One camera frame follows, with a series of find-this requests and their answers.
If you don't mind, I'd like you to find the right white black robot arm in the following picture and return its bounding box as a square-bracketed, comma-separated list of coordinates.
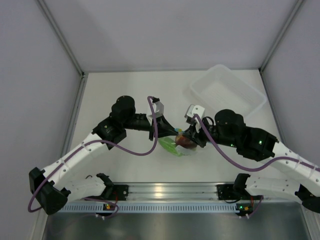
[183, 105, 320, 213]

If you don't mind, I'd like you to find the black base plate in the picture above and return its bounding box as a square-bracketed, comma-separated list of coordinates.
[100, 184, 129, 201]
[216, 183, 251, 203]

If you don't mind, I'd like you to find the white slotted cable duct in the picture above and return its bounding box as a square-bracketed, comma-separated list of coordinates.
[59, 201, 250, 214]

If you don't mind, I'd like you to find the green fake food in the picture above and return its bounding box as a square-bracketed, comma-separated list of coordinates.
[158, 136, 183, 157]

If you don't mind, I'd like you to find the clear zip top bag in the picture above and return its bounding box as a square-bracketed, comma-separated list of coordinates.
[168, 128, 198, 157]

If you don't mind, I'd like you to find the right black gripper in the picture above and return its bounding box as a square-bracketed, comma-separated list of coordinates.
[182, 118, 239, 149]

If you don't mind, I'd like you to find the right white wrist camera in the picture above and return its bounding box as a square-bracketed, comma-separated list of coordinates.
[184, 104, 205, 133]

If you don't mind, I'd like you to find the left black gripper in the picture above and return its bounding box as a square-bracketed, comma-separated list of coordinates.
[122, 113, 178, 141]

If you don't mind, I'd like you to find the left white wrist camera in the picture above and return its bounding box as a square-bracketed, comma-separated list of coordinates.
[146, 97, 164, 124]

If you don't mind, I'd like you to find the clear plastic bin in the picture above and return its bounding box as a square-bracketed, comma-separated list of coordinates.
[189, 64, 267, 120]

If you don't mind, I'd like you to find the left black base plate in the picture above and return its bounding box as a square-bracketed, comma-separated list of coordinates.
[100, 184, 129, 201]

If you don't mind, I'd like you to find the aluminium frame post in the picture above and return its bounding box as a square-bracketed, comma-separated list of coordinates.
[35, 0, 85, 77]
[258, 0, 306, 74]

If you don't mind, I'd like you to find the aluminium mounting rail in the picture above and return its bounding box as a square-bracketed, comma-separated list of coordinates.
[67, 181, 298, 202]

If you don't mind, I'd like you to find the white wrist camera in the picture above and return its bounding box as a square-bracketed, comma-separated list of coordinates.
[146, 97, 164, 124]
[184, 104, 205, 133]

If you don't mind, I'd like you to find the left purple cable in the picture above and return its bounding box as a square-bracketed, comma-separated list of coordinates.
[27, 96, 160, 213]

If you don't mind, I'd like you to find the right aluminium frame post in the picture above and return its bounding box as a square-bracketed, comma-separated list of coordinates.
[258, 0, 306, 74]

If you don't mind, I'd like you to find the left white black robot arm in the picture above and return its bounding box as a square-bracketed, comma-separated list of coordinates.
[28, 95, 178, 215]

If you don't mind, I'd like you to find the left aluminium frame post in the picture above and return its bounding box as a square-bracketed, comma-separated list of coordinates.
[35, 0, 85, 77]

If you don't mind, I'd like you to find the red fake apple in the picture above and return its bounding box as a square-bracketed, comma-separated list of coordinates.
[174, 134, 197, 149]

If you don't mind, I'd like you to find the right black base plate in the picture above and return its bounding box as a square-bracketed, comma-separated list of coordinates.
[216, 183, 251, 203]

